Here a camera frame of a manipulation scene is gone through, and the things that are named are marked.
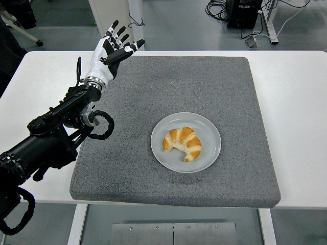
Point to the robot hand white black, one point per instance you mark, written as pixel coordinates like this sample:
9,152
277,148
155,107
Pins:
101,66

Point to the golden croissant bread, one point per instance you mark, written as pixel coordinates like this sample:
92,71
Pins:
189,143

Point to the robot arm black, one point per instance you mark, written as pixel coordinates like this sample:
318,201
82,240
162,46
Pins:
38,150

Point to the light grey round plate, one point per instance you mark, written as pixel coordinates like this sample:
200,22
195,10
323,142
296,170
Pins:
207,127

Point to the white cabinet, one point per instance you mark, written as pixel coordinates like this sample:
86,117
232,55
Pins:
107,12

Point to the grey speckled mat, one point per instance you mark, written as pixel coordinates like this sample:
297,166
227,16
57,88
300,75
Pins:
178,84

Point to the black computer box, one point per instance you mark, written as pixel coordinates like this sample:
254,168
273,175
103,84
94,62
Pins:
242,15

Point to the grey foot pedal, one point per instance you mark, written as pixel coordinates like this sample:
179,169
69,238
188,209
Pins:
251,42

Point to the white table leg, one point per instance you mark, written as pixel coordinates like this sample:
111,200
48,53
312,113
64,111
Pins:
268,227
76,224

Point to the white desk leg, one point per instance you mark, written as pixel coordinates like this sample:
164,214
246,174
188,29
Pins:
270,23

